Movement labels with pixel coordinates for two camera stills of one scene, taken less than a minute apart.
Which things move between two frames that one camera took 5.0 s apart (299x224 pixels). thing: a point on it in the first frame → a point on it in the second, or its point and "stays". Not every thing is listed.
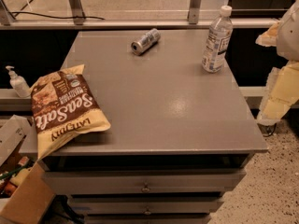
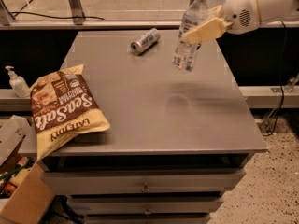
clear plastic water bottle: x=218 y=41 → x=186 y=50
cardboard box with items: x=25 y=192 stays
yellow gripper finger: x=281 y=93 → x=206 y=31
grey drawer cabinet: x=180 y=137 stays
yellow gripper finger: x=270 y=36 → x=217 y=11
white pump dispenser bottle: x=19 y=83 stays
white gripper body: x=290 y=35 → x=239 y=13
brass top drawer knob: x=146 y=189 stays
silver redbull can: x=144 y=44 stays
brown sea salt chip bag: x=64 y=105 stays
